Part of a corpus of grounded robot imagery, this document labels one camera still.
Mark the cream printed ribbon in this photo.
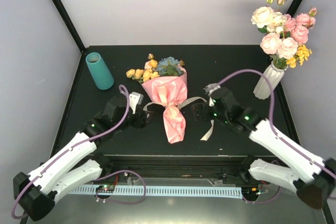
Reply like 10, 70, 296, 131
143, 97, 215, 141

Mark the pink wrapping paper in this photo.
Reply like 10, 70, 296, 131
142, 73, 187, 144

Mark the yellow and blue flower bunch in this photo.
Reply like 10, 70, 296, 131
126, 54, 186, 84

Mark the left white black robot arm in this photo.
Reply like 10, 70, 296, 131
13, 92, 150, 221

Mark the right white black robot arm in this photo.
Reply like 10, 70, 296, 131
192, 86, 335, 209

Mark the white ribbed vase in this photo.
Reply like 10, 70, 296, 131
254, 63, 287, 100

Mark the teal conical vase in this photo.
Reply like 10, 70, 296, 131
86, 52, 114, 90

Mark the left small circuit board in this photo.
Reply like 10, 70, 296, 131
96, 185, 114, 193

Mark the small circuit board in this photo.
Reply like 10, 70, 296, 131
96, 185, 114, 193
241, 187, 269, 196

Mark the right small circuit board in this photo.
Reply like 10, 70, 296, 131
241, 187, 269, 196

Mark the pink and white rose bouquet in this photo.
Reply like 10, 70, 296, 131
251, 0, 317, 70

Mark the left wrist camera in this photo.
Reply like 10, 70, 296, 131
129, 92, 143, 114

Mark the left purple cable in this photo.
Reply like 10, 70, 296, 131
10, 84, 146, 220

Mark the purple cable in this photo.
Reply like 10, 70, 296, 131
10, 84, 146, 220
216, 69, 336, 205

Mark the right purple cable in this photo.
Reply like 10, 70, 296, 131
216, 69, 336, 205

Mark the black aluminium rail base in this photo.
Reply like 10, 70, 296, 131
97, 154, 257, 185

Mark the light blue slotted cable duct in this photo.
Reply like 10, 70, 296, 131
70, 185, 243, 199

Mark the left black frame post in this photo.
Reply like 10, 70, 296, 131
51, 0, 86, 52

